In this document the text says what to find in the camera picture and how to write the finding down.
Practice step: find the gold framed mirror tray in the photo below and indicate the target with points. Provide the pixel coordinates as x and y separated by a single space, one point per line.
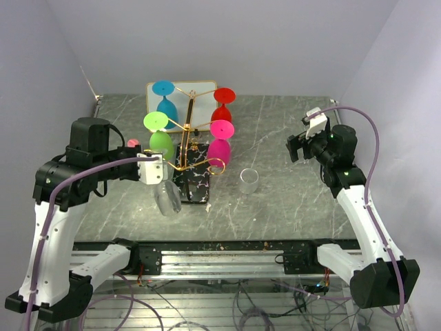
194 101

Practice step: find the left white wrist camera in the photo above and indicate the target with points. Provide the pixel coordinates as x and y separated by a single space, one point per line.
150 172

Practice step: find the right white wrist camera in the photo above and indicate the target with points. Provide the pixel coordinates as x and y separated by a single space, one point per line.
315 121

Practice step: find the pink plastic wine glass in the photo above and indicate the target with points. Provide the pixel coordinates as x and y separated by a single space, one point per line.
219 149

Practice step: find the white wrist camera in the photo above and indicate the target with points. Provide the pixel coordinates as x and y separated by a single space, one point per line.
315 121
150 172

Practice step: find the pink small bottle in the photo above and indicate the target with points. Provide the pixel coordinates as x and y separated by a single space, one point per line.
132 143

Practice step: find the aluminium mounting rail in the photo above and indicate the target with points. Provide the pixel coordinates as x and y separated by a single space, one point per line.
172 260

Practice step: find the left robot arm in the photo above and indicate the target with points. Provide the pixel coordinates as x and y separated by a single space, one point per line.
61 191

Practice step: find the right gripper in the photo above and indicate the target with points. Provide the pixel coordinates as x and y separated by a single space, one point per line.
296 142

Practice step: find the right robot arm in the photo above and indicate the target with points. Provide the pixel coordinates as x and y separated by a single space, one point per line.
381 276

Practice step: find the clear glass cup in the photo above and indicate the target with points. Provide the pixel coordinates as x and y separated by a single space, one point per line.
248 181
167 195

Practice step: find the green plastic wine glass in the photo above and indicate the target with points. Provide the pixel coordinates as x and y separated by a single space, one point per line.
160 141

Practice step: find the gold wine glass rack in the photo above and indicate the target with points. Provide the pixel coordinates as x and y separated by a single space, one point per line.
192 170

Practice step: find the red plastic wine glass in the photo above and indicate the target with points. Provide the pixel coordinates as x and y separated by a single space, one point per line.
223 96

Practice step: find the blue plastic wine glass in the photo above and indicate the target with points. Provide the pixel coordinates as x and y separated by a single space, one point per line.
164 89

